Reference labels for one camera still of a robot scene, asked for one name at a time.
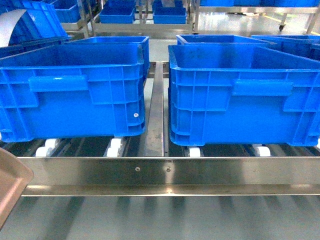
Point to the beige plastic dustpan tray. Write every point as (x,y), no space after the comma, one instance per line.
(14,178)

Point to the steel roller shelf rack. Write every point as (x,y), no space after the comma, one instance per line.
(151,164)

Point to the blue bin front right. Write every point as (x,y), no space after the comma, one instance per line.
(242,94)

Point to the blue bin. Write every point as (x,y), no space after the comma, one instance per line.
(242,94)
(72,91)
(187,39)
(307,46)

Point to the blue bin front left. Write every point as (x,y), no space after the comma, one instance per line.
(72,91)

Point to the blue bin rear right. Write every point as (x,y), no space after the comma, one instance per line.
(187,39)

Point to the blue bin background right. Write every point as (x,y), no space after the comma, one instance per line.
(169,15)

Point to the blue bin background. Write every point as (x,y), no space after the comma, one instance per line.
(117,15)
(169,15)

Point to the blue bin background left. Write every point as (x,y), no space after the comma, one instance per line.
(117,15)

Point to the blue bin far right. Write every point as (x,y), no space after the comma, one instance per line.
(307,46)

